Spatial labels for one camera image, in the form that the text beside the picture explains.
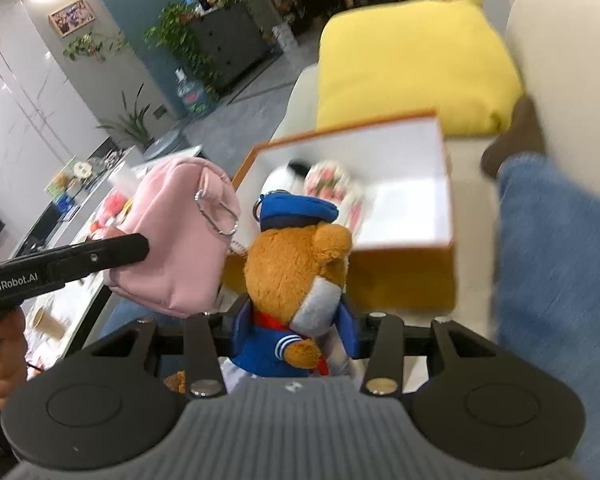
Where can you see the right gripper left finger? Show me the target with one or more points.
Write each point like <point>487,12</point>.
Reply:
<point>203,376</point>

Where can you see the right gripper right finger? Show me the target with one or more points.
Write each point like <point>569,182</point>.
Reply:
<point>384,371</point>

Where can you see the brown sailor bear plush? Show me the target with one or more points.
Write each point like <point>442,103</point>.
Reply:
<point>295,273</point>

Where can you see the pink zip pouch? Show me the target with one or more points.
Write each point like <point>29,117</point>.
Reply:
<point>188,211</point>

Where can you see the person's left hand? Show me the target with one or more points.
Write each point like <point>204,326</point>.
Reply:
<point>13,349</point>

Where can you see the white coffee table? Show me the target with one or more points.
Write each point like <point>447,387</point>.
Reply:
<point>85,309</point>

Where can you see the orange cardboard storage box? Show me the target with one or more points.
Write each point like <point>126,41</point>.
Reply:
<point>403,252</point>

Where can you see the crocheted flower bunny plush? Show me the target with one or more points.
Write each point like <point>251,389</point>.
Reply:
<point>328,180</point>

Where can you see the potted floor plant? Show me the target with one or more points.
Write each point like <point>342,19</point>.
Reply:
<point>131,121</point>

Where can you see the white snoopy plush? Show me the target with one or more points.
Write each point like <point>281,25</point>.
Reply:
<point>288,178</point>

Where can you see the person's right denim leg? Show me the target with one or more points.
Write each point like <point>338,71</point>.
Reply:
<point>548,296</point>

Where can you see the blue water bottle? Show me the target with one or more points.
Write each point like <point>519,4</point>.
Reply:
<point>195,97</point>

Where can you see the brown socked foot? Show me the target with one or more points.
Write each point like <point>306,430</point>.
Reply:
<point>524,135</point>

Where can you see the green trailing houseplant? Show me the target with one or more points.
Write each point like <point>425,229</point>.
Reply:
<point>174,32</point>

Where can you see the yellow cushion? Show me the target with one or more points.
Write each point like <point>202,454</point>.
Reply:
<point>399,59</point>

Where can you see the dark drawer cabinet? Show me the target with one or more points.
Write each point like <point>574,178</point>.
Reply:
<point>233,42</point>

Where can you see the framed wall picture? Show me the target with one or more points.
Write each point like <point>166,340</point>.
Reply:
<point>71,18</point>

